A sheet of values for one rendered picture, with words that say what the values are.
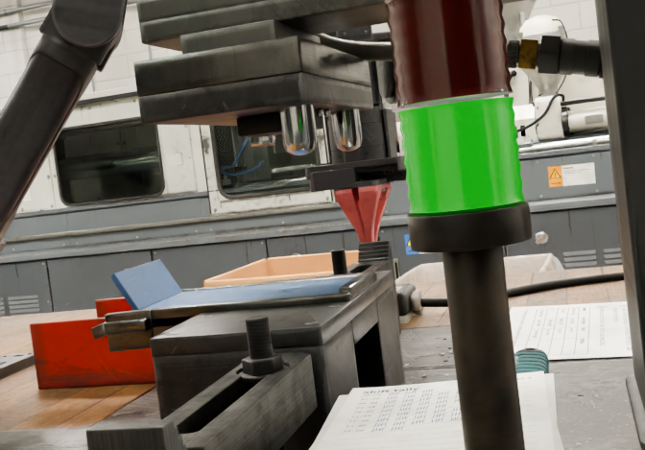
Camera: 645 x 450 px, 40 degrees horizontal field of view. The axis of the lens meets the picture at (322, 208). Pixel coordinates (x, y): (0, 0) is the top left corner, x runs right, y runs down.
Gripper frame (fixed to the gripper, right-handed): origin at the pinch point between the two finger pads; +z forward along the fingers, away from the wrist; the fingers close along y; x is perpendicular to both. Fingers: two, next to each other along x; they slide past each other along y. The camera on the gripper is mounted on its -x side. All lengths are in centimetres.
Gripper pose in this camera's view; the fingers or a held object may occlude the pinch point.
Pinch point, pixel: (370, 248)
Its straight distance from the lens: 93.5
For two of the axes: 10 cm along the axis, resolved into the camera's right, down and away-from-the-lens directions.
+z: 1.2, 9.9, 0.5
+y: -9.5, 1.0, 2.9
